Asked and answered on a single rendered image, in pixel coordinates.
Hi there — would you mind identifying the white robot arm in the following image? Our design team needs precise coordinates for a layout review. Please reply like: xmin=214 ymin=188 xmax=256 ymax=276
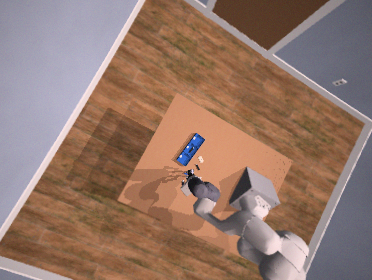
xmin=180 ymin=175 xmax=309 ymax=280

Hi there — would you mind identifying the blue three-compartment bin rack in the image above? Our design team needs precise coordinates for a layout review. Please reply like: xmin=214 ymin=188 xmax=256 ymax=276
xmin=177 ymin=133 xmax=205 ymax=166

